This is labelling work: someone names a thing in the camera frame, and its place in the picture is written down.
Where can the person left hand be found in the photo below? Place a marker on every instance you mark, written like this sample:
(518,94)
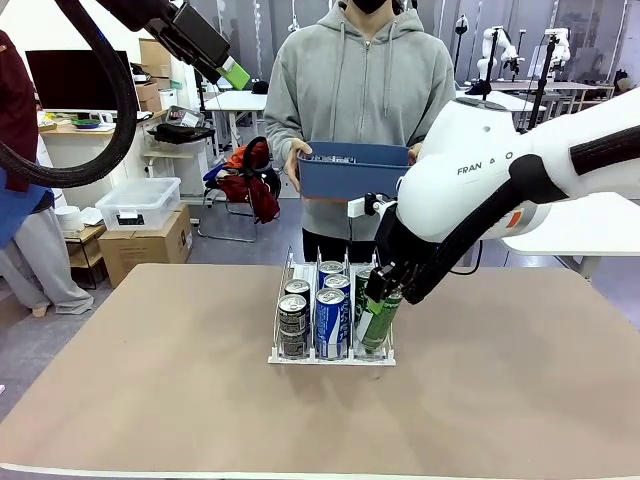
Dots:
(415,154)

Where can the white plastic container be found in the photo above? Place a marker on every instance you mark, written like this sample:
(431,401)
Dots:
(168,99)

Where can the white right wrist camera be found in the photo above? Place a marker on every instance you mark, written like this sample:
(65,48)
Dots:
(360,206)

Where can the black cap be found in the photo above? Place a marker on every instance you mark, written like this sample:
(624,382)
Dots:
(261,88)

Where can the person right forearm gray sleeve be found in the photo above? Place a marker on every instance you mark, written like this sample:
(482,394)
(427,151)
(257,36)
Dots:
(277,140)

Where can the wooden workbench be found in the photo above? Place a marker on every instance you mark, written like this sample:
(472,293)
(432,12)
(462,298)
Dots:
(575,89)

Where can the wooden-top white desk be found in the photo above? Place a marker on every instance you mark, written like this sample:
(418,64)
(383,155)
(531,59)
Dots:
(90,150)

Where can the white keyboard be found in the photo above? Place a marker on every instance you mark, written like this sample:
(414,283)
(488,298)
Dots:
(142,116)

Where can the black studio lamp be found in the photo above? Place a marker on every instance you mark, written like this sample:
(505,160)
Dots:
(461,23)

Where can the person right hand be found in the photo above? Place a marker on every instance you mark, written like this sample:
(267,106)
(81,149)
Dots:
(295,165)

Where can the blue plastic bin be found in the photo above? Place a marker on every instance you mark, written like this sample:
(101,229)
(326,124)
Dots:
(345,177)

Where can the tall cardboard box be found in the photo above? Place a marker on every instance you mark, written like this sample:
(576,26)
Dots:
(150,55)

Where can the black beverage can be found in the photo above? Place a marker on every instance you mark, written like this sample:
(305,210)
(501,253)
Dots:
(292,325)
(297,286)

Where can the small wooden rack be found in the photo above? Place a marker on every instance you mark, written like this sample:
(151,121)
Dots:
(85,250)

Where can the black office chair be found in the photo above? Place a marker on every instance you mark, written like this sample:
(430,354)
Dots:
(252,155)

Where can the clear plastic storage box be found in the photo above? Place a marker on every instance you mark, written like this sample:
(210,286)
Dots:
(137,200)

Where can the small cardboard box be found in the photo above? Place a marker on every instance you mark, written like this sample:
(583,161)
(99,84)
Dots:
(148,95)

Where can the clear white can dispenser rack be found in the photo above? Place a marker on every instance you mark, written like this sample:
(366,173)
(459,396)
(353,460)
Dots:
(330,361)

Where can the right gripper green-padded finger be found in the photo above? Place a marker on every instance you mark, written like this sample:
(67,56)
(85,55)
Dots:
(403,277)
(377,285)

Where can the green bowl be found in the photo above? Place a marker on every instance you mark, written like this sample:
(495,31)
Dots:
(86,122)

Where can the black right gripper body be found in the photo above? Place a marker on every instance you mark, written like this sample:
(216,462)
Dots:
(395,240)

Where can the small white side table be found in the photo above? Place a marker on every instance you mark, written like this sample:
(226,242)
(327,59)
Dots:
(175,160)

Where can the red jacket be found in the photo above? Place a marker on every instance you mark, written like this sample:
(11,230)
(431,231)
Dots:
(255,192)

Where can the person in gray hoodie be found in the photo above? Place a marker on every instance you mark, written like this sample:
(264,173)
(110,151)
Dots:
(360,90)

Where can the black computer monitor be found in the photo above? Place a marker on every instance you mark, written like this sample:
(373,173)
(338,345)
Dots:
(75,80)

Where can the black tripod stand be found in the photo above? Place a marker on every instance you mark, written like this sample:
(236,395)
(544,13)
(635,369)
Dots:
(485,75)
(542,85)

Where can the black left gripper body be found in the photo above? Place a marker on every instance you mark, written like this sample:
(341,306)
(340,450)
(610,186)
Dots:
(190,35)

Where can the tray of packaged items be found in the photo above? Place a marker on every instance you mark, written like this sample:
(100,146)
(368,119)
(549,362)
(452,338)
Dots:
(185,117)

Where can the white background table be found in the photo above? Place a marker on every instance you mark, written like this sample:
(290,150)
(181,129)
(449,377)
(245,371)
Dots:
(235,100)
(520,102)

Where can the black bag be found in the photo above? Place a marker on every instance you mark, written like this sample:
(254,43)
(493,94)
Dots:
(180,133)

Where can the bystander in dark top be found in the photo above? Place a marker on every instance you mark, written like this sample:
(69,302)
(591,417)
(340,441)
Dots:
(15,125)

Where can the large white table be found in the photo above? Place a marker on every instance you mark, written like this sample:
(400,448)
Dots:
(575,225)

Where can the large cardboard box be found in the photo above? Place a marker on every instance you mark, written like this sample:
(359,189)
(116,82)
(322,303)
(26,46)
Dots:
(145,250)

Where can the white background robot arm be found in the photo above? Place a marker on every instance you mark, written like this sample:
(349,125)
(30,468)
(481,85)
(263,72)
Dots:
(559,47)
(492,50)

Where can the white paper roll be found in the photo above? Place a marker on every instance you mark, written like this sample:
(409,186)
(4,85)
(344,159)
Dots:
(70,219)

